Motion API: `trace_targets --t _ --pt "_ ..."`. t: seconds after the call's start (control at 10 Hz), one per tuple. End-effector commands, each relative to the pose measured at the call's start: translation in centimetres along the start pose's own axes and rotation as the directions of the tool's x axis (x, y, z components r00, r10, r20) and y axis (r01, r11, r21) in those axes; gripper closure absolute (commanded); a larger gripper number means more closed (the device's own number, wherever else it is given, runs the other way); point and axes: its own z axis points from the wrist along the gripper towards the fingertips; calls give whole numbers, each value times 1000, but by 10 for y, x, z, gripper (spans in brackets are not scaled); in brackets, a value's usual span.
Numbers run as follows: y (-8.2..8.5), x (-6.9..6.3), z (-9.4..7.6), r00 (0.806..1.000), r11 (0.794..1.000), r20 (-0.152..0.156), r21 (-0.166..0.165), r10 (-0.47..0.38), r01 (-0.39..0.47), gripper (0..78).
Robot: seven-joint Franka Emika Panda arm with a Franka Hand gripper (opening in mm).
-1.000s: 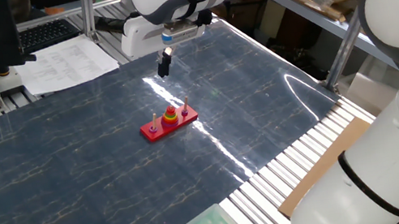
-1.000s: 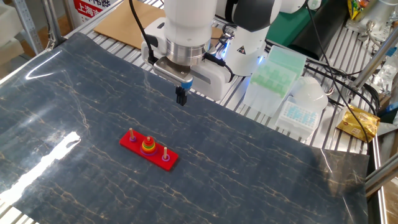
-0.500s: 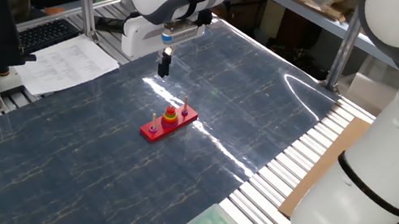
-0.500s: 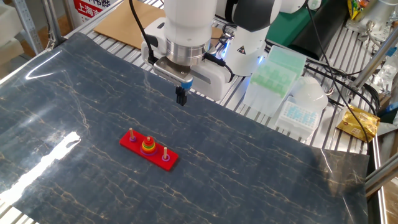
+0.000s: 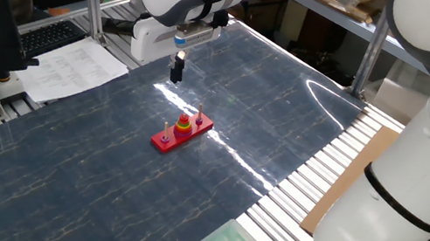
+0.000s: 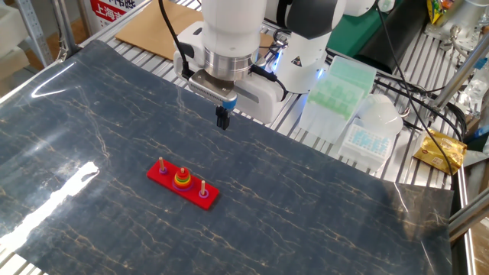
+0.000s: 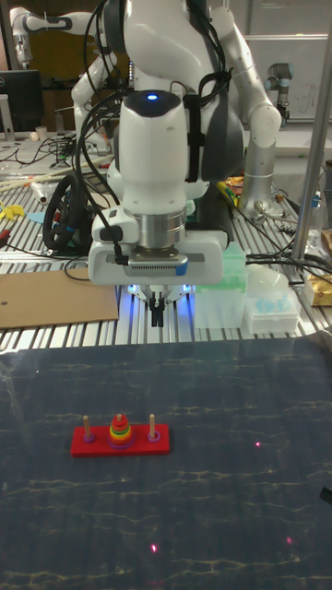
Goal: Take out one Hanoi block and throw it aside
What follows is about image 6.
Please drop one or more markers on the green pipette tip box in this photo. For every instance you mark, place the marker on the green pipette tip box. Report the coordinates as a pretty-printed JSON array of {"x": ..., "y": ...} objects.
[{"x": 336, "y": 99}]

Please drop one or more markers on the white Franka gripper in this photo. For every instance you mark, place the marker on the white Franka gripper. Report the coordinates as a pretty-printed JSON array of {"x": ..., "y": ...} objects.
[{"x": 260, "y": 103}]

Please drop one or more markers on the blue pipette tip box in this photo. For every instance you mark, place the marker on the blue pipette tip box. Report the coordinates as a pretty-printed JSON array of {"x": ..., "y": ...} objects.
[{"x": 366, "y": 145}]

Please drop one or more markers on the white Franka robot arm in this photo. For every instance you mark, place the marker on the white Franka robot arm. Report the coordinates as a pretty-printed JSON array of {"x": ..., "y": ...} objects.
[{"x": 233, "y": 30}]

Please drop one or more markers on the green board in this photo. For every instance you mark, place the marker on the green board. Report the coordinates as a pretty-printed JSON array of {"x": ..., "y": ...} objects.
[{"x": 351, "y": 38}]

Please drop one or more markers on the white translucent plastic dome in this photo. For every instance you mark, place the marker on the white translucent plastic dome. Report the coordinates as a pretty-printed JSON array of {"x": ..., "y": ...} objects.
[{"x": 382, "y": 112}]

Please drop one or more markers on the red Hanoi base with pegs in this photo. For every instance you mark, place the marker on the red Hanoi base with pegs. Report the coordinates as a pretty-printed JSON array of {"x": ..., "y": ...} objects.
[{"x": 210, "y": 202}]

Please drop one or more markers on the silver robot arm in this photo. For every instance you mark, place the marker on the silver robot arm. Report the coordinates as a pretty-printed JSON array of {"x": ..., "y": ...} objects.
[{"x": 464, "y": 15}]

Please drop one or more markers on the brown cardboard sheet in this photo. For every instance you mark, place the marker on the brown cardboard sheet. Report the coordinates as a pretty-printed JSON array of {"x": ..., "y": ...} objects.
[{"x": 153, "y": 26}]

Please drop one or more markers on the grey metal pole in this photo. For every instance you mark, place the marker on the grey metal pole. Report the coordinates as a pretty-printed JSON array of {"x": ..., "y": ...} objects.
[{"x": 63, "y": 26}]

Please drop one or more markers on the red white sign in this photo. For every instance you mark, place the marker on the red white sign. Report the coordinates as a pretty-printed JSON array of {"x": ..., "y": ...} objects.
[{"x": 107, "y": 11}]

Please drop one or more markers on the aluminium frame bar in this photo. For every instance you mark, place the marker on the aluminium frame bar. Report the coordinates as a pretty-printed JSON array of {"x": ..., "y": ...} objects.
[{"x": 470, "y": 219}]

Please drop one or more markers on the dark blue marble mat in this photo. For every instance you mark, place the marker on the dark blue marble mat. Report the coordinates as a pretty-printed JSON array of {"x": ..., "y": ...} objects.
[{"x": 267, "y": 229}]

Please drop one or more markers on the aluminium frame post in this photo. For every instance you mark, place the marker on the aluminium frame post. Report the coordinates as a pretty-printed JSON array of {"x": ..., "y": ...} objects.
[{"x": 462, "y": 70}]

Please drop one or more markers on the perforated metal shelf post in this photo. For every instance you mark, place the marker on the perforated metal shelf post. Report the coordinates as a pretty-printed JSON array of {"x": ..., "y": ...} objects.
[{"x": 34, "y": 30}]

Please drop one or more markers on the white foam box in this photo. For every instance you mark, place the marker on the white foam box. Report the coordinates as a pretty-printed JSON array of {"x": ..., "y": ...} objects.
[{"x": 11, "y": 30}]

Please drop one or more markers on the black sheet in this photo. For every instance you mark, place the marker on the black sheet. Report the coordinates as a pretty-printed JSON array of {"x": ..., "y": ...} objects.
[{"x": 410, "y": 26}]

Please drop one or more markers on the colourful snack bag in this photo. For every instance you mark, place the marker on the colourful snack bag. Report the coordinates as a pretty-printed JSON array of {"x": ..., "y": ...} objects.
[{"x": 435, "y": 9}]

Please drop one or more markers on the gold snack packet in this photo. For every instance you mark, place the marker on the gold snack packet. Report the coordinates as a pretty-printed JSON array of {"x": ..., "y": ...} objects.
[{"x": 439, "y": 151}]

